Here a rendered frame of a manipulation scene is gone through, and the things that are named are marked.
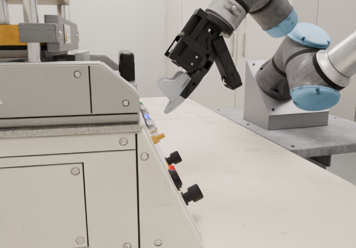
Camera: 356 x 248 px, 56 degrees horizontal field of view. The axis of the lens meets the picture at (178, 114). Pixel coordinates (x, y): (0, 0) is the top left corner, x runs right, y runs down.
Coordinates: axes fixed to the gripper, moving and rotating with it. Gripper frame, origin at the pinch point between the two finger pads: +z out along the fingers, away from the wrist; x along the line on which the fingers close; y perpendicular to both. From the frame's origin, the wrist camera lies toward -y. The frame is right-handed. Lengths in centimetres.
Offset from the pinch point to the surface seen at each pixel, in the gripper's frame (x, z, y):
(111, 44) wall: -233, -2, 17
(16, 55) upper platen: 22.3, 3.3, 25.8
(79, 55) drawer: 19.6, -0.7, 19.8
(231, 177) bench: 5.7, 4.4, -17.3
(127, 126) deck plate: 29.5, 2.2, 10.7
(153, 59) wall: -237, -13, -21
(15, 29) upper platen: 22.3, 0.7, 27.4
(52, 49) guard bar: 23.6, 0.1, 22.6
